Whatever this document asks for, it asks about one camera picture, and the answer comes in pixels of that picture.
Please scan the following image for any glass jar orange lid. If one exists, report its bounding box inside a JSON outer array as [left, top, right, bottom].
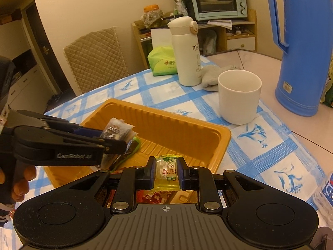
[[141, 4, 164, 30]]

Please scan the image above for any white cup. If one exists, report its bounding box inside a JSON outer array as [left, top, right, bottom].
[[218, 69, 262, 125]]

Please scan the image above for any long green black snack packet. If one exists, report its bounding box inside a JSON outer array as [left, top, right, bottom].
[[109, 136, 141, 172]]

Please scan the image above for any grey cloth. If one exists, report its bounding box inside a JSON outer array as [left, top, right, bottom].
[[199, 64, 241, 92]]

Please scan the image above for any wooden shelf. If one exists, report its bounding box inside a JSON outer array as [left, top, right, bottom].
[[131, 9, 258, 69]]

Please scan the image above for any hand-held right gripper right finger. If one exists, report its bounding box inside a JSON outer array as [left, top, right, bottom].
[[178, 157, 264, 212]]

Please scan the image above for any pale blue toaster oven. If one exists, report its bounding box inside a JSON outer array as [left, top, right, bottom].
[[188, 0, 248, 23]]

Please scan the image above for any red snack packet white print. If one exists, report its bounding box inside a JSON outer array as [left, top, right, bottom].
[[137, 190, 171, 204]]

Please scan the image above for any clear grey snack packet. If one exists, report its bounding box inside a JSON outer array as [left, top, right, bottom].
[[99, 118, 136, 168]]

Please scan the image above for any yellow green candy packet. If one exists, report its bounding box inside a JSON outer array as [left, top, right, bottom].
[[153, 155, 183, 191]]

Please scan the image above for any orange plastic tray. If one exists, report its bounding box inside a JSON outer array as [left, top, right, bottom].
[[44, 98, 232, 205]]

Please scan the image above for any beige quilted chair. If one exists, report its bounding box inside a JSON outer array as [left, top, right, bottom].
[[63, 26, 130, 96]]

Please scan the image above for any green snack bag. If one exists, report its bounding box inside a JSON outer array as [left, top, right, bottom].
[[320, 59, 333, 109]]

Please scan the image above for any blue flat pack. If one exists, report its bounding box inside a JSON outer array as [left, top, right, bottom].
[[313, 171, 333, 231]]

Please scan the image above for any green tissue pack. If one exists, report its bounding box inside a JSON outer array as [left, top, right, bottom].
[[147, 28, 180, 77]]

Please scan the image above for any blue checked white tablecloth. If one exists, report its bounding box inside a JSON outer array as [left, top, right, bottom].
[[0, 55, 333, 241]]

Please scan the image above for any stack of papers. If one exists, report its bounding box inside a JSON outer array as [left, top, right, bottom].
[[208, 19, 233, 30]]

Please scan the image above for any white thermos bottle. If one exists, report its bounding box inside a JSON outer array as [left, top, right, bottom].
[[168, 16, 203, 86]]

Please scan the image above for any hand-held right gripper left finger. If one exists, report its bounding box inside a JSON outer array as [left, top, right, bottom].
[[70, 156, 157, 213]]

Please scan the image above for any blue thermos jug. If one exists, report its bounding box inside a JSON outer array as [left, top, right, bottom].
[[266, 0, 333, 117]]

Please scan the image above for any person's left hand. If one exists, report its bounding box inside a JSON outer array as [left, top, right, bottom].
[[0, 165, 37, 203]]

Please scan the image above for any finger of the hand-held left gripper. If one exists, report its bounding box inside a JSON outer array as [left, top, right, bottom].
[[12, 126, 127, 166], [9, 110, 102, 139]]

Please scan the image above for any white cabinet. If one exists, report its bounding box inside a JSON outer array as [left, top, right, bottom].
[[0, 0, 58, 116]]

